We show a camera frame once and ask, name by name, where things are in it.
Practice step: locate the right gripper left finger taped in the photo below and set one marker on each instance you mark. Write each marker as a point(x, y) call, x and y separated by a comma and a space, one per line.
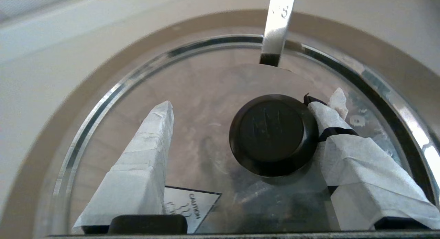
point(137, 170)

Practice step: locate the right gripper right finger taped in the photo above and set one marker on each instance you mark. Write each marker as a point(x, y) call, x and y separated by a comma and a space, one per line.
point(364, 180)

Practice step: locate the steel lid with black knob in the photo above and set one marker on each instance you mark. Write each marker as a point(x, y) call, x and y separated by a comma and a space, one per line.
point(206, 129)

